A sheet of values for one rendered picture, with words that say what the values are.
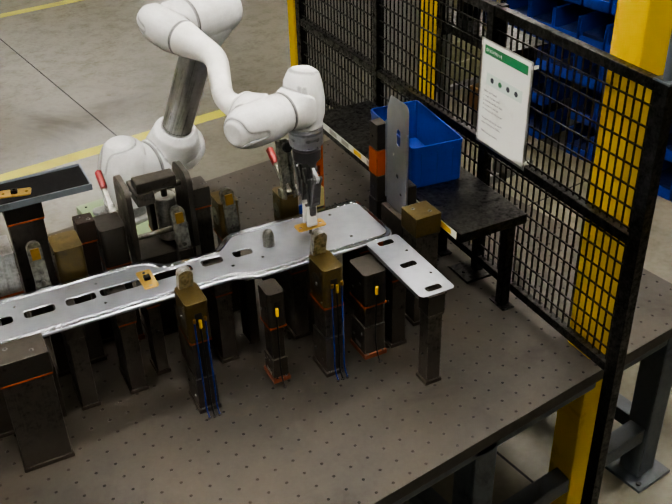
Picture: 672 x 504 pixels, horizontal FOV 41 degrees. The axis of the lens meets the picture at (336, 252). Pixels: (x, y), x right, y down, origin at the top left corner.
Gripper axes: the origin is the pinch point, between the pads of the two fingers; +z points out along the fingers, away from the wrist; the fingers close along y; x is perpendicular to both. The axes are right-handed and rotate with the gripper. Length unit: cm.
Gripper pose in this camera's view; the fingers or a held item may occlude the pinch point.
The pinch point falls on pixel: (309, 212)
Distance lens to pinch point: 244.9
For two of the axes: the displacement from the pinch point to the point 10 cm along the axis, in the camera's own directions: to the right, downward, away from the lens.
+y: 4.5, 4.8, -7.5
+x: 8.9, -2.7, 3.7
